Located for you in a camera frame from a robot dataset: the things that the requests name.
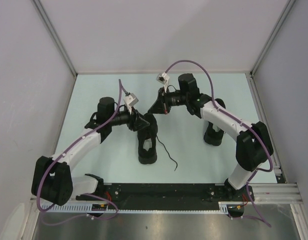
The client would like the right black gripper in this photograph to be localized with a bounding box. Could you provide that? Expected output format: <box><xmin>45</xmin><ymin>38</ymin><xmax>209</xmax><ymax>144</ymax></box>
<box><xmin>148</xmin><ymin>86</ymin><xmax>189</xmax><ymax>115</ymax></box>

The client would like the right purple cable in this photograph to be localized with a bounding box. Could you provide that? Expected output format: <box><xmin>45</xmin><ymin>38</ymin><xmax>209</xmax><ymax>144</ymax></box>
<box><xmin>166</xmin><ymin>59</ymin><xmax>274</xmax><ymax>228</ymax></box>

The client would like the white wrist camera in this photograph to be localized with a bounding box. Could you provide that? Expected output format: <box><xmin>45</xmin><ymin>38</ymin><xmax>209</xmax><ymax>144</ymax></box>
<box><xmin>156</xmin><ymin>72</ymin><xmax>170</xmax><ymax>93</ymax></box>
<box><xmin>123</xmin><ymin>92</ymin><xmax>139</xmax><ymax>114</ymax></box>

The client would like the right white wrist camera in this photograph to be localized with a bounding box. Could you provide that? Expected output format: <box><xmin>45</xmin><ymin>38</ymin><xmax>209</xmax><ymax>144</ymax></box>
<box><xmin>156</xmin><ymin>72</ymin><xmax>170</xmax><ymax>93</ymax></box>

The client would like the aluminium frame rail front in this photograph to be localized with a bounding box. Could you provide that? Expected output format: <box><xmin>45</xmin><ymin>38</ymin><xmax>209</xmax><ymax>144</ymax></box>
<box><xmin>38</xmin><ymin>183</ymin><xmax>301</xmax><ymax>206</ymax></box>

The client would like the right aluminium side rail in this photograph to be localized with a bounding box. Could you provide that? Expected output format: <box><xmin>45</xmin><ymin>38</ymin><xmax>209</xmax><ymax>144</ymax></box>
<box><xmin>246</xmin><ymin>72</ymin><xmax>287</xmax><ymax>185</ymax></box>

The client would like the aluminium corner post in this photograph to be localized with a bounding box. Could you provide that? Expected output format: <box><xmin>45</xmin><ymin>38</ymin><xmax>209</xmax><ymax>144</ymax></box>
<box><xmin>30</xmin><ymin>0</ymin><xmax>78</xmax><ymax>78</ymax></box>
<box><xmin>249</xmin><ymin>0</ymin><xmax>298</xmax><ymax>77</ymax></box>

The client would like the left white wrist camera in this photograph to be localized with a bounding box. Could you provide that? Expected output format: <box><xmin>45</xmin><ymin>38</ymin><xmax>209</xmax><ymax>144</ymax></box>
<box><xmin>123</xmin><ymin>92</ymin><xmax>139</xmax><ymax>114</ymax></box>

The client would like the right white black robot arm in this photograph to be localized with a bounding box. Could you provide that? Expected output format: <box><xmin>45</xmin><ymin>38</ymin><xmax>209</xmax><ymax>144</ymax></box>
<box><xmin>149</xmin><ymin>72</ymin><xmax>274</xmax><ymax>201</ymax></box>

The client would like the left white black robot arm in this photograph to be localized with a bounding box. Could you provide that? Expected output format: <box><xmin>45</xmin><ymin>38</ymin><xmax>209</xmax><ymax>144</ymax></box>
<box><xmin>31</xmin><ymin>94</ymin><xmax>150</xmax><ymax>206</ymax></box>

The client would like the black shoelace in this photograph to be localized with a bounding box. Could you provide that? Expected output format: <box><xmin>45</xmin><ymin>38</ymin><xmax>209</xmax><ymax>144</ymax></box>
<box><xmin>156</xmin><ymin>135</ymin><xmax>178</xmax><ymax>172</ymax></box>

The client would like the white slotted cable duct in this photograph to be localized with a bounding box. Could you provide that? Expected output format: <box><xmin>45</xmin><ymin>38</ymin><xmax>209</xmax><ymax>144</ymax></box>
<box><xmin>46</xmin><ymin>202</ymin><xmax>243</xmax><ymax>215</ymax></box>

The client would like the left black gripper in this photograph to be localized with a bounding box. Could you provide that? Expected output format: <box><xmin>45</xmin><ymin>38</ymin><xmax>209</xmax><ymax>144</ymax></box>
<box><xmin>108</xmin><ymin>104</ymin><xmax>149</xmax><ymax>132</ymax></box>

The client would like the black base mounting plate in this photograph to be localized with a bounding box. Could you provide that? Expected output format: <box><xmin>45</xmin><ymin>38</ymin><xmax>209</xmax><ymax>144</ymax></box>
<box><xmin>76</xmin><ymin>182</ymin><xmax>255</xmax><ymax>211</ymax></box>

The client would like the purple cable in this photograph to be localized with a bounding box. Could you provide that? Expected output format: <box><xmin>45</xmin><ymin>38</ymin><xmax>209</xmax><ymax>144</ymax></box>
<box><xmin>36</xmin><ymin>79</ymin><xmax>135</xmax><ymax>226</ymax></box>
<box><xmin>166</xmin><ymin>59</ymin><xmax>274</xmax><ymax>228</ymax></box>

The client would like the right aluminium corner post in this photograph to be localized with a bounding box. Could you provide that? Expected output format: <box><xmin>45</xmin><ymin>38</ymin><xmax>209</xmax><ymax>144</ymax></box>
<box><xmin>249</xmin><ymin>0</ymin><xmax>298</xmax><ymax>77</ymax></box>

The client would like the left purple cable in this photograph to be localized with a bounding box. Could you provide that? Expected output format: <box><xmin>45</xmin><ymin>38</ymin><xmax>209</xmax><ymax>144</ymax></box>
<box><xmin>36</xmin><ymin>79</ymin><xmax>135</xmax><ymax>226</ymax></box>

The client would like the left aluminium corner post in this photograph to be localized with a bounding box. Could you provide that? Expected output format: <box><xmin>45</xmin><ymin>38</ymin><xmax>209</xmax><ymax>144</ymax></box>
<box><xmin>30</xmin><ymin>0</ymin><xmax>78</xmax><ymax>78</ymax></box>

